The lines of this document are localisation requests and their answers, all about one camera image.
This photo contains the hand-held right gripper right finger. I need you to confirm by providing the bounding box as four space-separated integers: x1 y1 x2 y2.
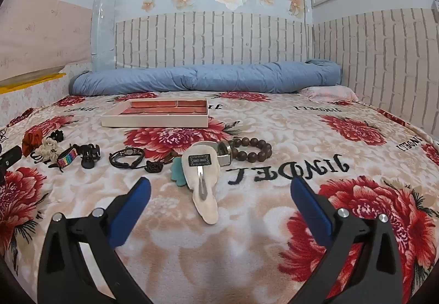
290 175 412 304

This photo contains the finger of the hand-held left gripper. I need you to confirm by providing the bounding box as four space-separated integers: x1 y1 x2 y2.
0 147 22 169

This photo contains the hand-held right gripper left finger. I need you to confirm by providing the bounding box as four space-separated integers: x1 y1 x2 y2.
37 176 153 304

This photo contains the orange scrunchie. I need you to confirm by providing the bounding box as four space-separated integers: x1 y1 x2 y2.
21 128 44 157

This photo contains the black braided cord bracelet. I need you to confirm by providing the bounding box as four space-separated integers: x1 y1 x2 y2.
109 147 149 169

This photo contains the jewelry tray with red lining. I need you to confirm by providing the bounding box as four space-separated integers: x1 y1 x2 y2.
100 97 210 128

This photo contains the teal flower hair clip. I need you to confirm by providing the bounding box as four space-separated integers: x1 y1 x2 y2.
170 156 197 190

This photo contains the large black claw clip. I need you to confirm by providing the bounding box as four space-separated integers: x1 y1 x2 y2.
80 144 101 169

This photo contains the yellow board edge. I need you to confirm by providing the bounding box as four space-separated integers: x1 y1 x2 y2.
0 72 67 95

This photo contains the floral printed blanket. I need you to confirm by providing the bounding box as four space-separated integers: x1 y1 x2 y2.
0 91 439 304

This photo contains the pink pillow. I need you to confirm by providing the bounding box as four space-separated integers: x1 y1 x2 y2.
301 86 359 103

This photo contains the pink padded board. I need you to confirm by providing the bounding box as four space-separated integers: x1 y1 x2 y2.
0 0 94 84

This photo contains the rolled blue quilt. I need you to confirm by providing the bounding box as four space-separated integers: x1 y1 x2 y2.
69 60 343 96

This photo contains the clear plastic panel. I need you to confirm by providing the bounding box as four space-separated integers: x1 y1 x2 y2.
91 0 119 71

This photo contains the white flower hair tie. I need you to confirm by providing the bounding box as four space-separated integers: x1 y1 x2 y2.
33 137 61 163

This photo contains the brown wooden bead bracelet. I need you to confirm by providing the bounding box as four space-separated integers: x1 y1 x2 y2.
228 138 273 162

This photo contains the white strap watch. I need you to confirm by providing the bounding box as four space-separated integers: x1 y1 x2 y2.
213 141 234 167

